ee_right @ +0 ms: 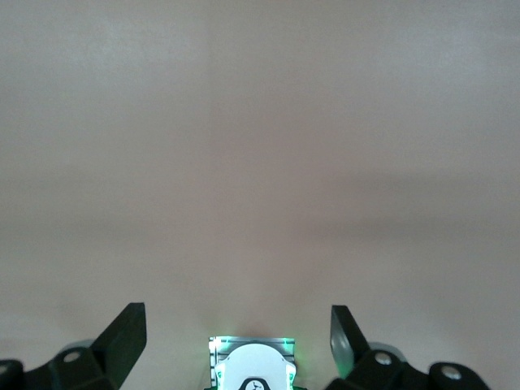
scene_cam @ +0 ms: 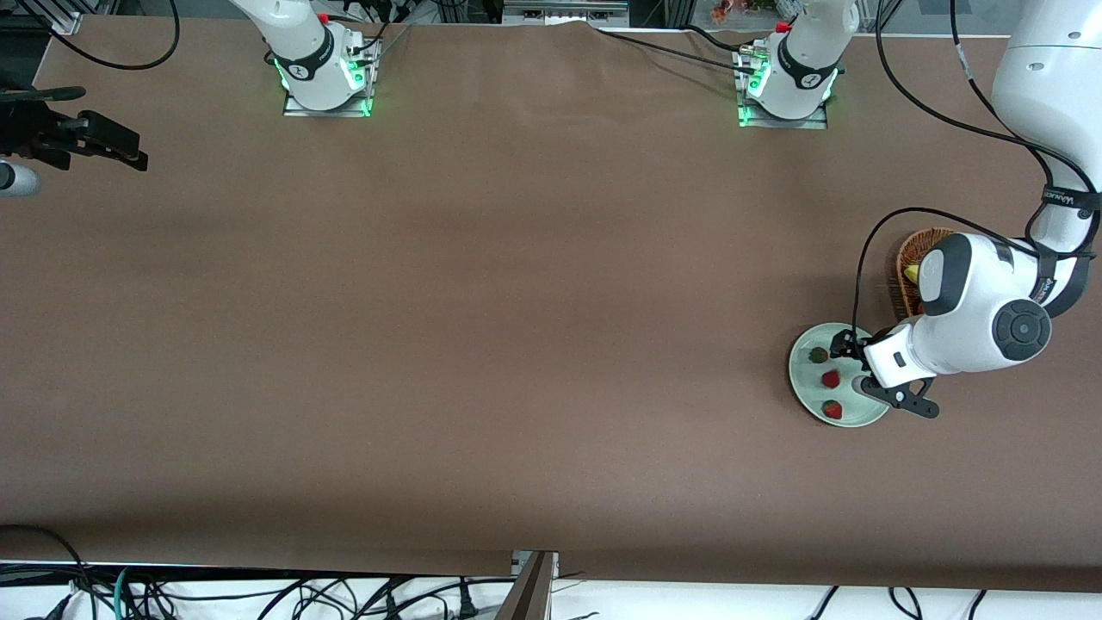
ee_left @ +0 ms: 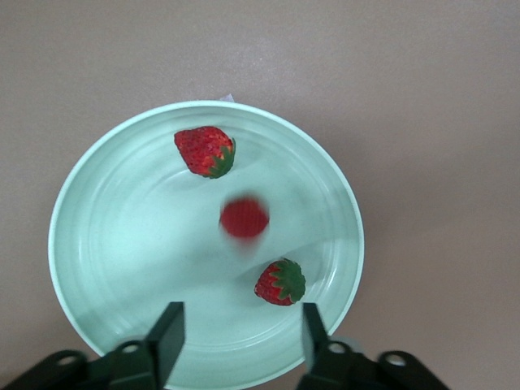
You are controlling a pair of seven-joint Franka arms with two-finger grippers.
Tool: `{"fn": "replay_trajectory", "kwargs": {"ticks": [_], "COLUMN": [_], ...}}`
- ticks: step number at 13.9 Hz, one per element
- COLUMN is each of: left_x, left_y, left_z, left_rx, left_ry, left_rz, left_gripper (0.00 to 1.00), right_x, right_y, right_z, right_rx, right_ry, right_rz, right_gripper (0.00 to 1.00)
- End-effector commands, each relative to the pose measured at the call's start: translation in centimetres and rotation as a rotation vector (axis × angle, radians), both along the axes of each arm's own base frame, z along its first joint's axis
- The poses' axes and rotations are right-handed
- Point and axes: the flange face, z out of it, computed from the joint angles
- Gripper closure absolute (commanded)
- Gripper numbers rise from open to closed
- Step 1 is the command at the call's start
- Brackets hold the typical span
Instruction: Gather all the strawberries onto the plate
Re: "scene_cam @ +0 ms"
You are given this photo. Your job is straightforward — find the pale green round plate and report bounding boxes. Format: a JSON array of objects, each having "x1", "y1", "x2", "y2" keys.
[{"x1": 789, "y1": 322, "x2": 892, "y2": 429}]

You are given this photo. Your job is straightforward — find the brown wicker basket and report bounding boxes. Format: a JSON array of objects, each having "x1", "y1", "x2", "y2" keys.
[{"x1": 887, "y1": 226, "x2": 957, "y2": 322}]

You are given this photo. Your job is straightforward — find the brown table cover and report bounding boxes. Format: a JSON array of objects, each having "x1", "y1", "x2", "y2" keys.
[{"x1": 0, "y1": 15, "x2": 1102, "y2": 593}]

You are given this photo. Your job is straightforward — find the orange colourful object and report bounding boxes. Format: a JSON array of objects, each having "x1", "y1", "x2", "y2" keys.
[{"x1": 710, "y1": 0, "x2": 802, "y2": 22}]

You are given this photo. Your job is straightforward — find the grey metal box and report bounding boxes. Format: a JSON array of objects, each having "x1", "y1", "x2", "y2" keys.
[{"x1": 502, "y1": 0, "x2": 631, "y2": 27}]

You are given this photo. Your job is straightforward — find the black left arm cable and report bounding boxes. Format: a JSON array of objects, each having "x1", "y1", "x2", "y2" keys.
[{"x1": 852, "y1": 0, "x2": 1102, "y2": 345}]

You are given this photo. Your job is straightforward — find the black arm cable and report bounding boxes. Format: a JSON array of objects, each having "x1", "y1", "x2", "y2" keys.
[
  {"x1": 17, "y1": 0, "x2": 180, "y2": 71},
  {"x1": 852, "y1": 0, "x2": 1102, "y2": 345}
]

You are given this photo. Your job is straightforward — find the aluminium frame profile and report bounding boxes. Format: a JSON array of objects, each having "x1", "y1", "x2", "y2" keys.
[{"x1": 26, "y1": 0, "x2": 84, "y2": 35}]

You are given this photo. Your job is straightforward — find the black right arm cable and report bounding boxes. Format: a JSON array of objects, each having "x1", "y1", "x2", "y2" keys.
[{"x1": 17, "y1": 0, "x2": 180, "y2": 71}]

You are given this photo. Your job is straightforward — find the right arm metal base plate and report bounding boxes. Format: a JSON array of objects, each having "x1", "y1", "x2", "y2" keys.
[{"x1": 282, "y1": 39, "x2": 380, "y2": 119}]

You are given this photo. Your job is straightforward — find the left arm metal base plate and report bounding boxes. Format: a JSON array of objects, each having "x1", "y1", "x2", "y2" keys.
[{"x1": 738, "y1": 47, "x2": 829, "y2": 130}]

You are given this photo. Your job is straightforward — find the thin grey cable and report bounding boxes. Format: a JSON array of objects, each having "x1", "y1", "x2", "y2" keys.
[{"x1": 349, "y1": 22, "x2": 414, "y2": 65}]

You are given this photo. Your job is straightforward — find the short black table cable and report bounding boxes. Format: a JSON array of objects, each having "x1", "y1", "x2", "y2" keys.
[{"x1": 684, "y1": 24, "x2": 758, "y2": 53}]

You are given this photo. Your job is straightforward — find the long black table cable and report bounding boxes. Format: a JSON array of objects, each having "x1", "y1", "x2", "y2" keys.
[{"x1": 594, "y1": 28, "x2": 758, "y2": 74}]

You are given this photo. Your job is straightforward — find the black looped floor cable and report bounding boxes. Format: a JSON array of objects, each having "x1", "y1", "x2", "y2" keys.
[{"x1": 0, "y1": 524, "x2": 91, "y2": 620}]

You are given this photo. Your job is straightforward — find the aluminium table post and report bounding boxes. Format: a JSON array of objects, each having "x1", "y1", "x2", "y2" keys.
[{"x1": 495, "y1": 551, "x2": 560, "y2": 620}]

